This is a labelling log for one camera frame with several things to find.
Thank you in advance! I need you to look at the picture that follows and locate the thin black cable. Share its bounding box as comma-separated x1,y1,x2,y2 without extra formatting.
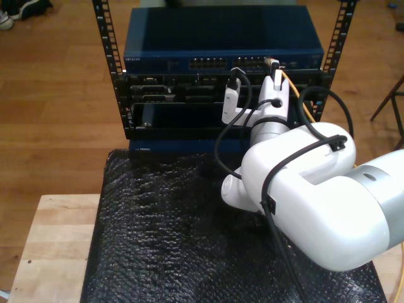
239,98,283,128
213,66,354,303

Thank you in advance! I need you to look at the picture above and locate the black perforated rack post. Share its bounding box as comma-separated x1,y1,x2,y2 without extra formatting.
91,0,133,140
311,0,359,127

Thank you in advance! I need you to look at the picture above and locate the white shoe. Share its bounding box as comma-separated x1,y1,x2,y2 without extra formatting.
0,9,15,32

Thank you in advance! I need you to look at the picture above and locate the blue network switch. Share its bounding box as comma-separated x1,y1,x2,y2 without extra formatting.
122,5,325,75

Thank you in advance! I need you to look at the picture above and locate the wooden chair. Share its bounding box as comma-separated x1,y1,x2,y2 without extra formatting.
370,74,404,151

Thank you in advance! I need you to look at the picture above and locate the black rack server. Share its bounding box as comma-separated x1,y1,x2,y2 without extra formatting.
115,72,332,104

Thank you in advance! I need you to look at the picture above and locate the blue flat box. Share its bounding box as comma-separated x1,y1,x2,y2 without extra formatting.
128,138,252,153

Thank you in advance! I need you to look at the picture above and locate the yellow network cable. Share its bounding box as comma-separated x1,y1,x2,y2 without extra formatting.
264,56,404,303

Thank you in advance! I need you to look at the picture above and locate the dark shoe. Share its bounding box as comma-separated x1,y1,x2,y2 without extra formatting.
8,0,54,20

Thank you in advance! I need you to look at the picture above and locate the black bubble wrap mat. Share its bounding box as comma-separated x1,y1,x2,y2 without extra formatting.
80,146,388,303

